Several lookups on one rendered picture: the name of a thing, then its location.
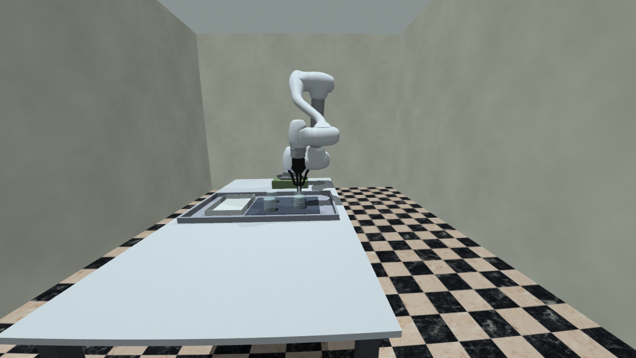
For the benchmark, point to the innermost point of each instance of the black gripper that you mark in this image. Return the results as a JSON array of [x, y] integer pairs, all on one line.
[[298, 166]]

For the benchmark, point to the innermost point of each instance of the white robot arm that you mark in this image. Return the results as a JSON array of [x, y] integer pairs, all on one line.
[[320, 133]]

